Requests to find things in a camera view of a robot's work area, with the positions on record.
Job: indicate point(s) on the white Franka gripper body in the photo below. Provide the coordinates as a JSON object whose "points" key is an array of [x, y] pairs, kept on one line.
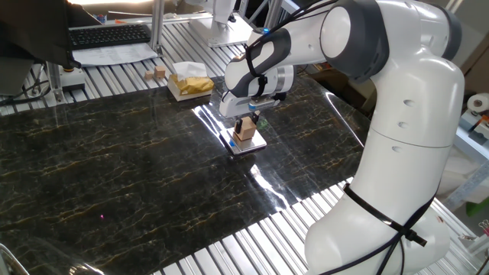
{"points": [[231, 107]]}

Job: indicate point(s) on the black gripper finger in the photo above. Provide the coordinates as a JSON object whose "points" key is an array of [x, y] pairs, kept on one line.
{"points": [[255, 116], [238, 126]]}

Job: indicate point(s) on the large wooden cube block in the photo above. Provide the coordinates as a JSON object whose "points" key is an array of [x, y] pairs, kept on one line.
{"points": [[247, 130]]}

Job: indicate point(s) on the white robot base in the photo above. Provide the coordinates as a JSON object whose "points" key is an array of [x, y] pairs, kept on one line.
{"points": [[221, 32]]}

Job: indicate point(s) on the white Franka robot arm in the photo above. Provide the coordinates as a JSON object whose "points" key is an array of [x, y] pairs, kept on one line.
{"points": [[412, 133]]}

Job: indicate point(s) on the silver digital scale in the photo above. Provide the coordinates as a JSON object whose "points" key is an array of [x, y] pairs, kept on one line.
{"points": [[252, 145]]}

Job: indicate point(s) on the yellow tissue box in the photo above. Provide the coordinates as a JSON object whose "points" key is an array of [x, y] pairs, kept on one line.
{"points": [[191, 86]]}

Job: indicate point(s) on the small wooden cube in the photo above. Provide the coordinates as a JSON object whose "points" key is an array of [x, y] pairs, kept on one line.
{"points": [[160, 72]]}

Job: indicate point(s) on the tiny wooden cube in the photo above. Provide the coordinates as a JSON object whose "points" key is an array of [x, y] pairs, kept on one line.
{"points": [[148, 75]]}

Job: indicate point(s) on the white paper sheet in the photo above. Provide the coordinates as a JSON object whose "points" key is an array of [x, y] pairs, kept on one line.
{"points": [[114, 55]]}

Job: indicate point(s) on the black computer keyboard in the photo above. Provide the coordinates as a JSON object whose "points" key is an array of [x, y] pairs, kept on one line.
{"points": [[109, 36]]}

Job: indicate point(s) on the black marble pattern mat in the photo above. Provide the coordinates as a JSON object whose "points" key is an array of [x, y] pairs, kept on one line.
{"points": [[114, 198]]}

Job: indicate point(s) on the white emergency stop box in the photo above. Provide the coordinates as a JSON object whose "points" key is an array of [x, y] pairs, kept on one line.
{"points": [[72, 80]]}

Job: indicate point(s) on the grey box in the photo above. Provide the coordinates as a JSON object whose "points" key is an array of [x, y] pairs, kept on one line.
{"points": [[13, 78]]}

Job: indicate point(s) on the white paper roll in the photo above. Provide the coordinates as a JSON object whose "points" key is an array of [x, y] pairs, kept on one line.
{"points": [[479, 102]]}

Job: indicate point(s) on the green object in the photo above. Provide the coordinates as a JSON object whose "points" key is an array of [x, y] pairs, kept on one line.
{"points": [[479, 208]]}

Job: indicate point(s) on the tall aluminium post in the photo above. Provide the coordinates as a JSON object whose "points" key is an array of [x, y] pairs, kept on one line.
{"points": [[156, 26]]}

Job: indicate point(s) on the short aluminium post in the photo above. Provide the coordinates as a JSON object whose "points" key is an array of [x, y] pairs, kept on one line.
{"points": [[55, 84]]}

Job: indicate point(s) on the curved metal chair rail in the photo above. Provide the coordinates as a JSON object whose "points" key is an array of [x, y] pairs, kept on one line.
{"points": [[11, 256]]}

